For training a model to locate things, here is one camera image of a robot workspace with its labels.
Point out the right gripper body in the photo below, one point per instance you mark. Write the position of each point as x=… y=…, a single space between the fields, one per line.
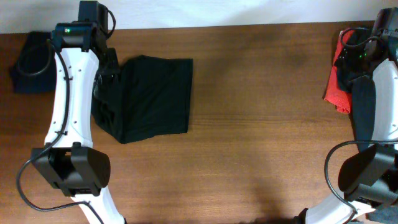
x=352 y=58

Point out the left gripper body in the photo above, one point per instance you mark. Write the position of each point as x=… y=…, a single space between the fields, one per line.
x=111 y=66

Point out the black shorts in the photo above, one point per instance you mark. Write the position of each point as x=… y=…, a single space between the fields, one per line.
x=149 y=97

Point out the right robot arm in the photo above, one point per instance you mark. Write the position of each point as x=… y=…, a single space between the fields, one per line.
x=367 y=181

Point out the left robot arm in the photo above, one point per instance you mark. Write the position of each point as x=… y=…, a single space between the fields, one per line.
x=68 y=161

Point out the black garment in pile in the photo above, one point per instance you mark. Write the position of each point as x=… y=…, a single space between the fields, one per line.
x=363 y=92

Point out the red garment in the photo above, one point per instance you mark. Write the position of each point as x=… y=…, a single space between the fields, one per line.
x=333 y=94

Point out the folded navy blue garment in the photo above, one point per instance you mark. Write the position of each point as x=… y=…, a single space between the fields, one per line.
x=35 y=69

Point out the dark grey garment at corner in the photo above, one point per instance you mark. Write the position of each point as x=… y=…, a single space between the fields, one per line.
x=386 y=215

